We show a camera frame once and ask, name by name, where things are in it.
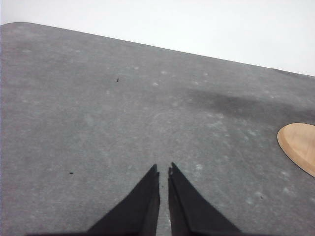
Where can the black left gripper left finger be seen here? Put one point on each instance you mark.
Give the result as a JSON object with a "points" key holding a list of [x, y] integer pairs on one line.
{"points": [[135, 215]]}

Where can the wooden mug tree stand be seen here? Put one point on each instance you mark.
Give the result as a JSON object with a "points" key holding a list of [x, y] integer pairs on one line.
{"points": [[297, 140]]}

